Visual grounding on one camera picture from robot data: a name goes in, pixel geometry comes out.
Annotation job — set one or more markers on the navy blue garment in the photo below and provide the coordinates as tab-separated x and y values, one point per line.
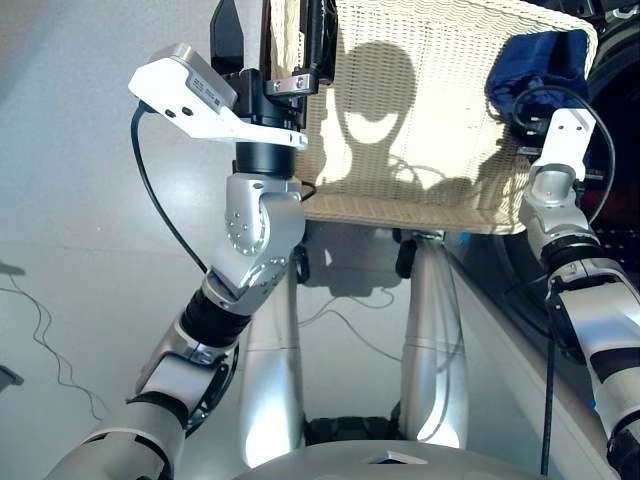
535	65

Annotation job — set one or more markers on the pale woven laundry basket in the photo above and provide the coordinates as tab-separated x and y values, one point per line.
450	75

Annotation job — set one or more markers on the grey washing machine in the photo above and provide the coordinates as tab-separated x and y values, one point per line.
520	290

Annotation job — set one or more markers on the silver robot leg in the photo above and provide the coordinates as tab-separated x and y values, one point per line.
270	380
435	360

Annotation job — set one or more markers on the silver robot torso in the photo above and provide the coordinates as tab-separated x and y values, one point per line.
390	465

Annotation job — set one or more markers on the grey floor bracket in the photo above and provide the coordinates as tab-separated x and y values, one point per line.
10	376

